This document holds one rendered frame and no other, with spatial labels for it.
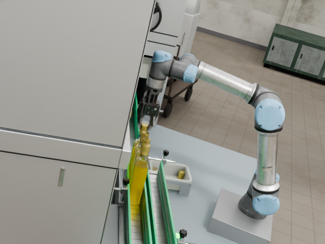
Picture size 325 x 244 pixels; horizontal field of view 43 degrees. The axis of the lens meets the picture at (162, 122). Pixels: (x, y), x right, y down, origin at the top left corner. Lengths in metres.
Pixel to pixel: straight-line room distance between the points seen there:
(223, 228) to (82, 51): 1.24
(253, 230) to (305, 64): 7.42
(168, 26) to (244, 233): 1.37
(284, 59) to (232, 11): 2.52
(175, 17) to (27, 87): 1.72
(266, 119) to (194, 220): 0.65
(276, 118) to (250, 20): 9.43
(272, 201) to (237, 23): 9.44
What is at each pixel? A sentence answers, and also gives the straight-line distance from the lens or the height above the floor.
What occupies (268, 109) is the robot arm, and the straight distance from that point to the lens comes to 1.71.
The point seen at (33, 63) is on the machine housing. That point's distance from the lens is 1.07.
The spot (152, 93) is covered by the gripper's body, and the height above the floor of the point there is 1.35.
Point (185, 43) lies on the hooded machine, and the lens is 7.75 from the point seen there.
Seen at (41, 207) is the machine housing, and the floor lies 1.17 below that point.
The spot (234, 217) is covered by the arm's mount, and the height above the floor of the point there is 0.83.
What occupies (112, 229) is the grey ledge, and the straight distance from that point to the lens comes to 1.68.
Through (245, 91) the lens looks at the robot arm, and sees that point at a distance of 1.84.
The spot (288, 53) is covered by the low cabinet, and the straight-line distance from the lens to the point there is 9.20.
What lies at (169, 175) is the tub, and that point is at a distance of 2.33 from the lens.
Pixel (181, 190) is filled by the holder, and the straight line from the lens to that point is 2.21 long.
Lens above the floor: 1.93
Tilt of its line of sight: 23 degrees down
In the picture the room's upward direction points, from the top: 15 degrees clockwise
